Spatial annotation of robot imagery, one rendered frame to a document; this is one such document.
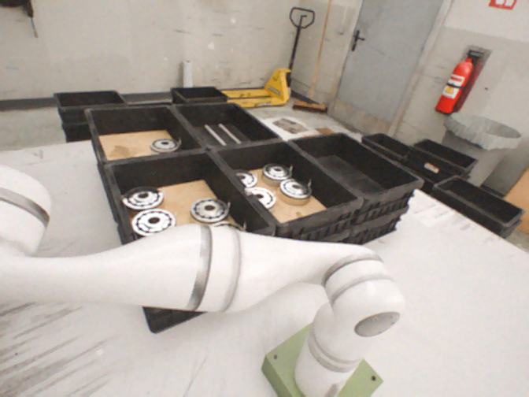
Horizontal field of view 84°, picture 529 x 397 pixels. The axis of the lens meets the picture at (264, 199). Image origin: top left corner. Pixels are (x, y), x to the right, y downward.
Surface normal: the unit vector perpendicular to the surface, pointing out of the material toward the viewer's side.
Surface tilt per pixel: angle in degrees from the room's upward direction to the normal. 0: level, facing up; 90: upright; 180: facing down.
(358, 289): 38
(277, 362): 4
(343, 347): 94
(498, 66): 90
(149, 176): 90
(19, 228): 72
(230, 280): 56
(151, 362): 0
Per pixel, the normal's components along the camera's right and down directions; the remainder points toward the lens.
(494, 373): 0.14, -0.80
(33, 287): 0.26, 0.61
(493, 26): -0.80, 0.25
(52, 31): 0.58, 0.54
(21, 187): 0.87, -0.30
